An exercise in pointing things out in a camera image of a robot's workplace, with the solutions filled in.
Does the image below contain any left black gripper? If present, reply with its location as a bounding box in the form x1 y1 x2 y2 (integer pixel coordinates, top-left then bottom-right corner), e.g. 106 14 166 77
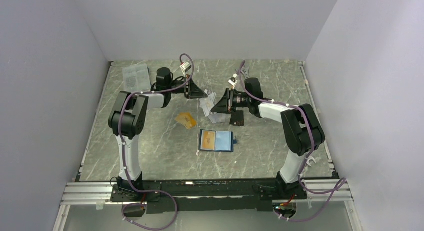
167 74 208 100

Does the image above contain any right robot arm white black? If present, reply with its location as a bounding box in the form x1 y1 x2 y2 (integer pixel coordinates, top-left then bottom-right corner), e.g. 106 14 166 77
211 78 326 199

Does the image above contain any black card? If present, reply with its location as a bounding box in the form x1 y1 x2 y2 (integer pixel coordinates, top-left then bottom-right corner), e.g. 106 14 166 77
229 110 245 127

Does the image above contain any gold VIP card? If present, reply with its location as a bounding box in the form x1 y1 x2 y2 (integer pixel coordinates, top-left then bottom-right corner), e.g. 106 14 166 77
200 130 216 151

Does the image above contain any red handled adjustable wrench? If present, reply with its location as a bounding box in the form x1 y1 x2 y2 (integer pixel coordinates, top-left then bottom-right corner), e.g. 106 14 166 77
233 67 250 80

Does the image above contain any silver VIP card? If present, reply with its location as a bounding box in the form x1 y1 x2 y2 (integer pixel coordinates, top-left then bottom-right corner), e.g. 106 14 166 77
199 89 216 117

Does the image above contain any clear plastic screw box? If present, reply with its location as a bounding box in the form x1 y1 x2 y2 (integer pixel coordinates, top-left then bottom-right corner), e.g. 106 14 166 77
122 63 152 93

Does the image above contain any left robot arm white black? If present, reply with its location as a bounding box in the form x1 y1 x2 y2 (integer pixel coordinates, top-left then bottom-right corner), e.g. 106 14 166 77
108 67 207 201

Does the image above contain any blue leather card holder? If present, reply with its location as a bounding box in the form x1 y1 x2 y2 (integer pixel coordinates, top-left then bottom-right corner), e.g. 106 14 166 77
198 129 238 153

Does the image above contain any silver card stack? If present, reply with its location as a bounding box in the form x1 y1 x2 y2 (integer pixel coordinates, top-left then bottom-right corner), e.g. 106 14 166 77
208 113 227 124

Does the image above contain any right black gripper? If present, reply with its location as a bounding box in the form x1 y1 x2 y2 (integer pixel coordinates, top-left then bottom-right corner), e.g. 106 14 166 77
211 88 252 115

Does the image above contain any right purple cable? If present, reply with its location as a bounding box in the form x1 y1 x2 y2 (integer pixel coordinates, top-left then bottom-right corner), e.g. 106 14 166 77
237 60 347 223

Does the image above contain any gold card stack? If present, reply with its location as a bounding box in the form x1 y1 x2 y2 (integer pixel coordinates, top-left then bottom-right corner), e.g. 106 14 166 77
174 112 197 130

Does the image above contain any aluminium frame rail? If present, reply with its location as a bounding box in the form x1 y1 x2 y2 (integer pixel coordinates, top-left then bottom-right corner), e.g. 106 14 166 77
60 182 113 206

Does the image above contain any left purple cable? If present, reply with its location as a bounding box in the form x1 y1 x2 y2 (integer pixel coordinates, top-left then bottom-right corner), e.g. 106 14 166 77
117 53 195 231

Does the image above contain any purple cable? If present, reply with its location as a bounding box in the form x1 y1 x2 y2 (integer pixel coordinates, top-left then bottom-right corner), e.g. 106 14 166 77
237 60 347 223
117 53 195 231

